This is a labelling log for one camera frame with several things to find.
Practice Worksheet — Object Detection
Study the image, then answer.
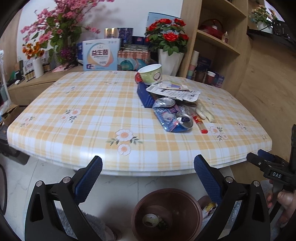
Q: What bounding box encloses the red lighter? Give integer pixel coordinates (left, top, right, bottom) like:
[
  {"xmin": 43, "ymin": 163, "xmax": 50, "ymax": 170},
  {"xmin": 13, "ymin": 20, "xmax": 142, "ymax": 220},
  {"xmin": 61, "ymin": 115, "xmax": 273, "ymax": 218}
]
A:
[{"xmin": 193, "ymin": 115, "xmax": 208, "ymax": 134}]

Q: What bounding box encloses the blue snack wrapper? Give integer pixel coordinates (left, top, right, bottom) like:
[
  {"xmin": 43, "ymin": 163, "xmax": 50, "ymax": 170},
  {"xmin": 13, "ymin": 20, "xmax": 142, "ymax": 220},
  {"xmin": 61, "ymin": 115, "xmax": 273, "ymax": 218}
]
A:
[{"xmin": 152, "ymin": 105, "xmax": 194, "ymax": 133}]

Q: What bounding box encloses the white printed blister pack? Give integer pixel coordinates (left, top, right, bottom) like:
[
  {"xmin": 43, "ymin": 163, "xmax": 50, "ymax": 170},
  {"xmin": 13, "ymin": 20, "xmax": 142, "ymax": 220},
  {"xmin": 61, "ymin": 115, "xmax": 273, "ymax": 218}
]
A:
[{"xmin": 146, "ymin": 84, "xmax": 201, "ymax": 102}]

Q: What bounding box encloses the crushed silver can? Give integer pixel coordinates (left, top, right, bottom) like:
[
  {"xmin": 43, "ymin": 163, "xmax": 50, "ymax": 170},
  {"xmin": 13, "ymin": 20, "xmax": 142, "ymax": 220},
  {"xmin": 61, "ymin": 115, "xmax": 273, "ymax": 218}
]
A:
[{"xmin": 152, "ymin": 97, "xmax": 176, "ymax": 108}]

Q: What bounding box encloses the colourful striped card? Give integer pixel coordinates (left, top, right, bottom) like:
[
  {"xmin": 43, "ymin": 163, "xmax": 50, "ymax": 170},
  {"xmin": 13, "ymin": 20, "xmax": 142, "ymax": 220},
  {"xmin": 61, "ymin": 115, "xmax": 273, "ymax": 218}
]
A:
[{"xmin": 159, "ymin": 81, "xmax": 189, "ymax": 90}]

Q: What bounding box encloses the crushed red soda can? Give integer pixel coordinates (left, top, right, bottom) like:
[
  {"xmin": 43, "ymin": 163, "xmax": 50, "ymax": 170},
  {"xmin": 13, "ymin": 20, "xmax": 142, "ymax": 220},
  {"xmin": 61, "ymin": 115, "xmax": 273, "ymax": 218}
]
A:
[{"xmin": 134, "ymin": 72, "xmax": 143, "ymax": 83}]

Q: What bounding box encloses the round white plastic lid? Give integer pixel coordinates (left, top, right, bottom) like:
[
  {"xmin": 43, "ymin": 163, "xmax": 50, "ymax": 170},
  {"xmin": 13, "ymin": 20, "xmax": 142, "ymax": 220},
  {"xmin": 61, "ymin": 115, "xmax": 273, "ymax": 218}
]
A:
[{"xmin": 142, "ymin": 213, "xmax": 159, "ymax": 228}]

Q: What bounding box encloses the blue paper coffee bag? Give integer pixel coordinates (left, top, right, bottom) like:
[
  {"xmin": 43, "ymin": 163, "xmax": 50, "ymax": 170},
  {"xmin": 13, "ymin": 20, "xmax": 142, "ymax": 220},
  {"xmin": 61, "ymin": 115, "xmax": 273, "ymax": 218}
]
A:
[{"xmin": 137, "ymin": 82, "xmax": 155, "ymax": 108}]

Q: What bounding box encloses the brown plastic trash bin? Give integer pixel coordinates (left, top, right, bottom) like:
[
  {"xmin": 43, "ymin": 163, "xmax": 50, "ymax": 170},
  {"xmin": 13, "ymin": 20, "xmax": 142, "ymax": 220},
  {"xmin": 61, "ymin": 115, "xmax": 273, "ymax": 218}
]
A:
[{"xmin": 131, "ymin": 188, "xmax": 203, "ymax": 240}]

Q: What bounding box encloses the person's right hand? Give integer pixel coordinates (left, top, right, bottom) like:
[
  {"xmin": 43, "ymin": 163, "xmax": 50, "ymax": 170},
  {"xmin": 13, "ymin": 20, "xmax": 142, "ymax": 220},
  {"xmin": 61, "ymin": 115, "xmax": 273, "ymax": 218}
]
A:
[{"xmin": 265, "ymin": 180, "xmax": 295, "ymax": 228}]

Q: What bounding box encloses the grey fluffy slipper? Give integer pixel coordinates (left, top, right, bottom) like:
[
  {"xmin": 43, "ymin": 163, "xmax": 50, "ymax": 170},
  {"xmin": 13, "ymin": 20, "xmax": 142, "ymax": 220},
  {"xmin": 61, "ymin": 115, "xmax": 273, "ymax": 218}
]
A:
[{"xmin": 56, "ymin": 208, "xmax": 117, "ymax": 241}]

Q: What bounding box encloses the plaid floral tablecloth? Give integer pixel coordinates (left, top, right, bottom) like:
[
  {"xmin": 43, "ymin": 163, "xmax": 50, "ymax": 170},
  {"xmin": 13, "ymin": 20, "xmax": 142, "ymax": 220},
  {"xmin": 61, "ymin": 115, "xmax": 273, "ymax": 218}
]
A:
[{"xmin": 7, "ymin": 71, "xmax": 272, "ymax": 176}]

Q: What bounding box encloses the red white paper cup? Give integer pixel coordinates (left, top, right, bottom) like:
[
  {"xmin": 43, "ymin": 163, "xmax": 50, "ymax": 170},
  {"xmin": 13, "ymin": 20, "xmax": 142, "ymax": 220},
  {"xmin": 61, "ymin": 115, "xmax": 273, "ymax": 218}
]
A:
[{"xmin": 205, "ymin": 71, "xmax": 216, "ymax": 85}]

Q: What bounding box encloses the cardboard box on case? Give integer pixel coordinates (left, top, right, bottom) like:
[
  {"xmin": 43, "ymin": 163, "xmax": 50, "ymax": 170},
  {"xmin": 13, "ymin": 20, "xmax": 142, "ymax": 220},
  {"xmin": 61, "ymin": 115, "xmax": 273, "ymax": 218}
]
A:
[{"xmin": 1, "ymin": 104, "xmax": 21, "ymax": 126}]

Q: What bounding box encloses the wooden shelf unit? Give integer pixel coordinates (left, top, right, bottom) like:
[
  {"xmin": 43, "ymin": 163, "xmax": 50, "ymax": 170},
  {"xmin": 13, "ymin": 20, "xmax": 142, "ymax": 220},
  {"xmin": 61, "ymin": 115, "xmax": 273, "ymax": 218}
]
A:
[{"xmin": 178, "ymin": 1, "xmax": 251, "ymax": 95}]

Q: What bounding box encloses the stack of pastel cups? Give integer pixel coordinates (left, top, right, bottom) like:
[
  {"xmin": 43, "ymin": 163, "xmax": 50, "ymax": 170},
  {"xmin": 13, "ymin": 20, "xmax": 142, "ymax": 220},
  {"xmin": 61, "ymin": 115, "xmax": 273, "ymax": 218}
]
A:
[{"xmin": 186, "ymin": 50, "xmax": 199, "ymax": 79}]

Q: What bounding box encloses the white probiotic box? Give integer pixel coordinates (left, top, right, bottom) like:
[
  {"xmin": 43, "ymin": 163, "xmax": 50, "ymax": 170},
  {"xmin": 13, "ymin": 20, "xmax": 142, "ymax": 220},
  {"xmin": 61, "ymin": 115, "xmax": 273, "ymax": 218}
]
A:
[{"xmin": 82, "ymin": 39, "xmax": 120, "ymax": 71}]

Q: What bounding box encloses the teal patterned gift box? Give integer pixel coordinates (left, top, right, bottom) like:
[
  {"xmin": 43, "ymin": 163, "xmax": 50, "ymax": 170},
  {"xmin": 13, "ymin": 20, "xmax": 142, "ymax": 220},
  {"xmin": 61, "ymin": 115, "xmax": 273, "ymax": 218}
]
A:
[{"xmin": 117, "ymin": 50, "xmax": 149, "ymax": 71}]

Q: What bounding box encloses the pink roses white pot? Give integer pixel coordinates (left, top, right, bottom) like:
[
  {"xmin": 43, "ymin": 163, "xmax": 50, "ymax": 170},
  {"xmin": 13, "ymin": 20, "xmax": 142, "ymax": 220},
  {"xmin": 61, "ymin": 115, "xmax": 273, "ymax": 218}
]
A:
[{"xmin": 249, "ymin": 5, "xmax": 278, "ymax": 34}]

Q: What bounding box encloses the orange flowers white vase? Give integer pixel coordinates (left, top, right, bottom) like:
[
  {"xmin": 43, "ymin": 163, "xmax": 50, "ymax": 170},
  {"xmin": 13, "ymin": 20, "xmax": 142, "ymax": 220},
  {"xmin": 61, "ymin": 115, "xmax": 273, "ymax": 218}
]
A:
[{"xmin": 22, "ymin": 42, "xmax": 45, "ymax": 78}]

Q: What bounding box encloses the red rose bouquet white vase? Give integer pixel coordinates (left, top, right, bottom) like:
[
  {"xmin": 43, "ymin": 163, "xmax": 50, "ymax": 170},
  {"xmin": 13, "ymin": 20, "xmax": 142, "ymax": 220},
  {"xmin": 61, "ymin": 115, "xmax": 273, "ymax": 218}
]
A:
[{"xmin": 145, "ymin": 18, "xmax": 189, "ymax": 76}]

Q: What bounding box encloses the pink blossom artificial plant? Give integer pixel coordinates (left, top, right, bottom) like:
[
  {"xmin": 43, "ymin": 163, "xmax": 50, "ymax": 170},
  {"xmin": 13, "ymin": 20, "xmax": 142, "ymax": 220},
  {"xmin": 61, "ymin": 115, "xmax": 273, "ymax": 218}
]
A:
[{"xmin": 21, "ymin": 0, "xmax": 101, "ymax": 65}]

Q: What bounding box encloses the light blue flat box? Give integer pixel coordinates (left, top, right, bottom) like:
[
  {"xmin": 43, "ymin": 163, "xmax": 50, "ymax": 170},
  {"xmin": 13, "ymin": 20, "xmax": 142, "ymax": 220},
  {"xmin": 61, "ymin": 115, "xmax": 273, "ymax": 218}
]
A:
[{"xmin": 146, "ymin": 12, "xmax": 180, "ymax": 30}]

